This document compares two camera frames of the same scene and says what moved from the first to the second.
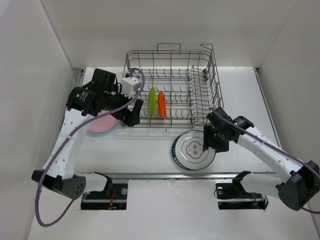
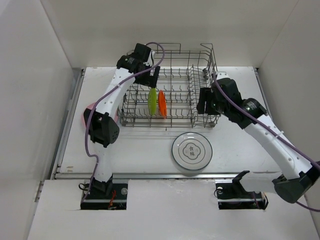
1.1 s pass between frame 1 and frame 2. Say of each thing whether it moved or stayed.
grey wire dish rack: stayed
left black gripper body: moved
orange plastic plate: stayed
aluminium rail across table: stayed
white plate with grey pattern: moved
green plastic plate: stayed
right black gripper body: moved
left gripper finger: moved
